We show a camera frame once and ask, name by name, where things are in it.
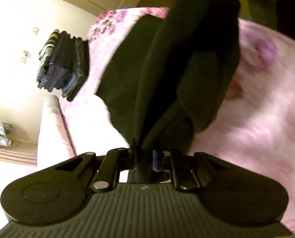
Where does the black garment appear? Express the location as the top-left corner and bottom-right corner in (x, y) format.
(96, 0), (240, 150)

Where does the stack of folded clothes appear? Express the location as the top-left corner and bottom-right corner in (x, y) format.
(36, 29), (90, 102)

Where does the pink curtain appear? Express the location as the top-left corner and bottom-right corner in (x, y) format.
(0, 147), (37, 166)

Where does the pink folded quilt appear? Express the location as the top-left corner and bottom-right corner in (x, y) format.
(37, 95), (76, 170)

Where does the pink floral bedspread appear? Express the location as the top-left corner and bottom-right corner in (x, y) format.
(59, 7), (295, 232)

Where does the white wall switch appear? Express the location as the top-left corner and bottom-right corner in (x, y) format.
(23, 50), (31, 58)

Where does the beige wall socket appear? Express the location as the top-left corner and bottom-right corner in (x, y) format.
(31, 27), (39, 36)

